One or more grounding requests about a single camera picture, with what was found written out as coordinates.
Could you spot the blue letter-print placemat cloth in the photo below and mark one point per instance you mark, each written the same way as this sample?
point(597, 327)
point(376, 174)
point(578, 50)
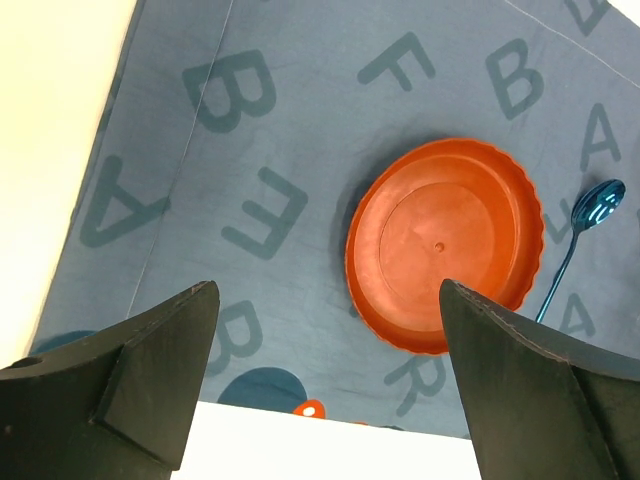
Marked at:
point(239, 136)

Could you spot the red plastic plate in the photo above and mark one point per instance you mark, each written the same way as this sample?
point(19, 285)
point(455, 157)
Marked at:
point(456, 208)

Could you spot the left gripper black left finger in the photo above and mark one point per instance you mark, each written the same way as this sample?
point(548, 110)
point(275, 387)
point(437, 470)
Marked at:
point(117, 404)

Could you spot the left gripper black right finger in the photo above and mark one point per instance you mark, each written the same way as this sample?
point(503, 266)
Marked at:
point(539, 404)

